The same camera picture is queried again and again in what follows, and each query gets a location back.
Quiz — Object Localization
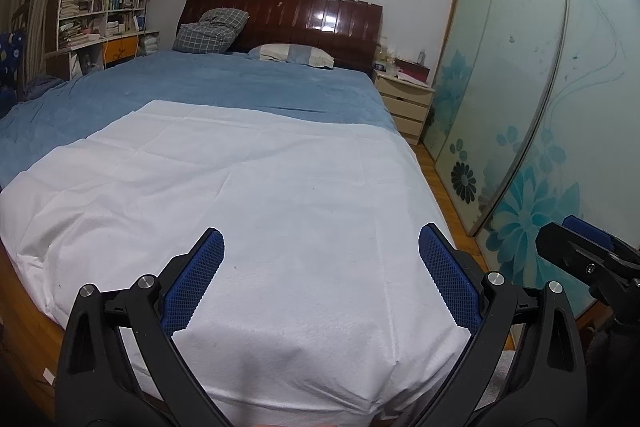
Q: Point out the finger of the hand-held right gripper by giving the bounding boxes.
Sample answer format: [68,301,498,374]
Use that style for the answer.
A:
[561,215,640,260]
[536,222,618,303]

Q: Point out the wooden bed frame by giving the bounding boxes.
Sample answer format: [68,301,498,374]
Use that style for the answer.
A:
[0,247,68,423]

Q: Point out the red box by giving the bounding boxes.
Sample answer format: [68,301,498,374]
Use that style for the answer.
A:
[396,61,431,82]

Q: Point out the white cloth sheet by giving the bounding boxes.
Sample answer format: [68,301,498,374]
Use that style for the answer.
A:
[0,99,516,425]

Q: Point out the blue bedsheet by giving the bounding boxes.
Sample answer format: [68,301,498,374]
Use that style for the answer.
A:
[0,49,401,188]

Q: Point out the blue white pillow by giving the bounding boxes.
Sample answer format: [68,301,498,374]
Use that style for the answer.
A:
[245,43,335,69]

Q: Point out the grey cloth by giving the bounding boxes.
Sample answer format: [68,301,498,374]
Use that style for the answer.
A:
[22,76,66,100]

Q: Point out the orange desk drawer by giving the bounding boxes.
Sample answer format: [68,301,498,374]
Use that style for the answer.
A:
[102,34,140,68]

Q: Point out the stack of white papers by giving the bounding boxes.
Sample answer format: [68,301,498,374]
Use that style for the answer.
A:
[137,32,161,56]

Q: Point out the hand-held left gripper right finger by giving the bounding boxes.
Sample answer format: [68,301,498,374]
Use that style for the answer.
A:
[395,222,588,427]

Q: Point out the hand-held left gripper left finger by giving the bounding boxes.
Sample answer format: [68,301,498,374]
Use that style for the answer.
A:
[55,227,236,427]

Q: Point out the beige nightstand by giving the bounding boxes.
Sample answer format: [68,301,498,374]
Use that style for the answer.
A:
[374,71,435,146]

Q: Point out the glass sliding wardrobe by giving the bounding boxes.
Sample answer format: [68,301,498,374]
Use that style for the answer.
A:
[422,0,640,323]

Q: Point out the grey plaid pillow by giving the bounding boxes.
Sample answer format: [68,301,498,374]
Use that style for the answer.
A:
[172,8,250,54]

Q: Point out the dark wooden headboard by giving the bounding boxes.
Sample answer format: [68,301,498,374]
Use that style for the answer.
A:
[176,0,383,78]

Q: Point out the blue printed chair cover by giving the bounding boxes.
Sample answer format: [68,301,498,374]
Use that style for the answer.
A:
[0,29,27,118]

